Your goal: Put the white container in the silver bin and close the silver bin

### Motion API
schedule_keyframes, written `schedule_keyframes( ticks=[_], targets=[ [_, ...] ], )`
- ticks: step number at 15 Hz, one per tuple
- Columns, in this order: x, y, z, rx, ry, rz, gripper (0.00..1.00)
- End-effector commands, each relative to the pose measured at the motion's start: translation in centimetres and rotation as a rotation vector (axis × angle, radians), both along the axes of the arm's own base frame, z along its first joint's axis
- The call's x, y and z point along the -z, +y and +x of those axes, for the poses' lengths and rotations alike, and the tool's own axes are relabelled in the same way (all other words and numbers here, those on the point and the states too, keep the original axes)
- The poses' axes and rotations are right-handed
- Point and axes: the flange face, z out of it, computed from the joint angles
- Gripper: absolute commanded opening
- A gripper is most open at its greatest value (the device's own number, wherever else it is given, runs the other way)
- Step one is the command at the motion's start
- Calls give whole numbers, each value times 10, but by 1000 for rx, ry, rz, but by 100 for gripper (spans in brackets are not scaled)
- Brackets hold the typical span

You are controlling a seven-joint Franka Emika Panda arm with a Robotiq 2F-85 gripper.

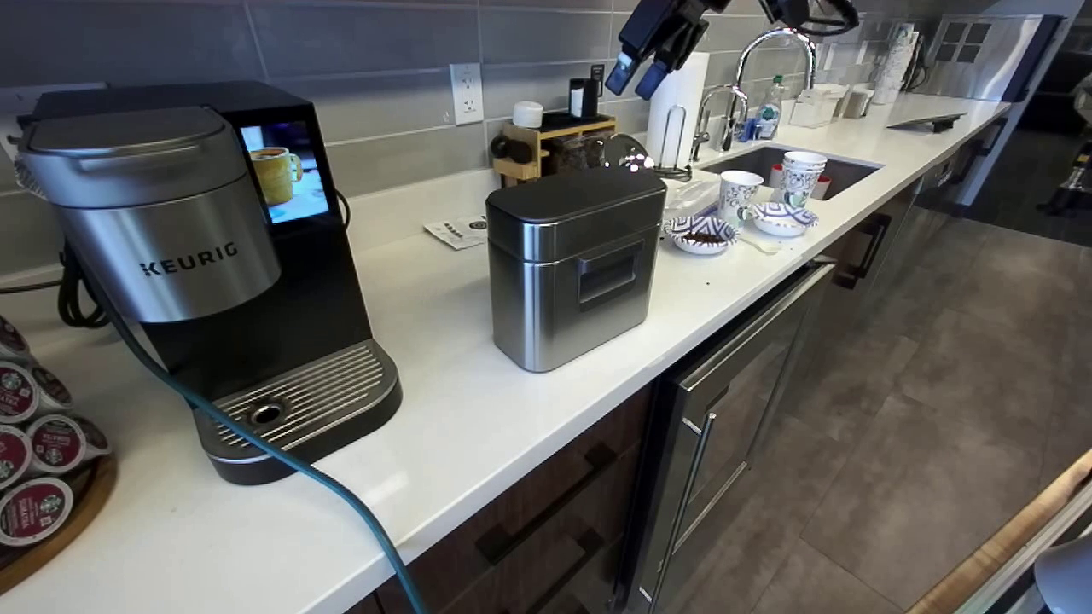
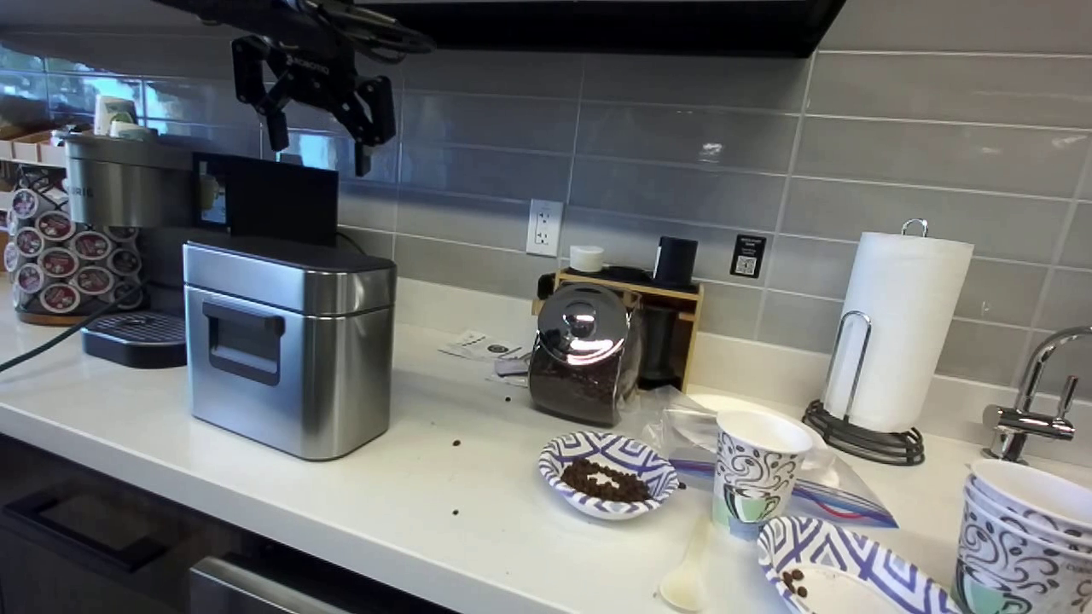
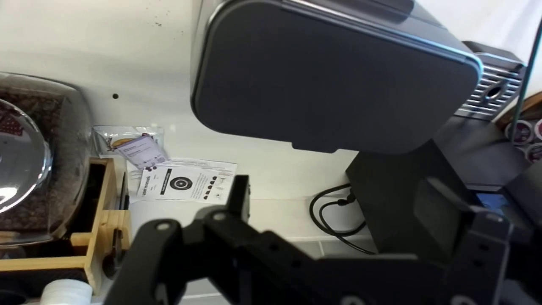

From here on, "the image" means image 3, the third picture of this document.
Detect black looped power cable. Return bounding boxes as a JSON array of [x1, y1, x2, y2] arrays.
[[308, 181, 375, 254]]

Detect wooden box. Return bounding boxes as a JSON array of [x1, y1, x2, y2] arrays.
[[0, 156, 135, 297]]

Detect black silver coffee machine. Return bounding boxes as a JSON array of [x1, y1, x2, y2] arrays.
[[343, 39, 542, 256]]

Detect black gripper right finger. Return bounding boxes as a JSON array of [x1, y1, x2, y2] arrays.
[[413, 175, 542, 305]]

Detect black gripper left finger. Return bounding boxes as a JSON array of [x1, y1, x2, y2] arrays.
[[103, 173, 318, 305]]

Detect thin green cable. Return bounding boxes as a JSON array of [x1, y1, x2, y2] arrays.
[[514, 15, 542, 124]]

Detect coffee pod with brown lid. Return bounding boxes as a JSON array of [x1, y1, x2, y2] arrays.
[[507, 119, 536, 146], [523, 141, 542, 166]]

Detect paper with target print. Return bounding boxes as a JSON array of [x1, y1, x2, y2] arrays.
[[135, 158, 238, 203]]

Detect white plastic cap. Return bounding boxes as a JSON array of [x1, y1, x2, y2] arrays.
[[38, 278, 92, 305]]

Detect wooden pod holder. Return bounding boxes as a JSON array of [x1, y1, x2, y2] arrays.
[[494, 92, 542, 166]]

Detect clear plastic bag with card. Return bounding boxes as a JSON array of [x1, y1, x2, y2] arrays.
[[91, 124, 169, 173]]

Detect glass jar of coffee beans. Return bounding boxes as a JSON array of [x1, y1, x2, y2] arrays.
[[0, 71, 94, 249]]

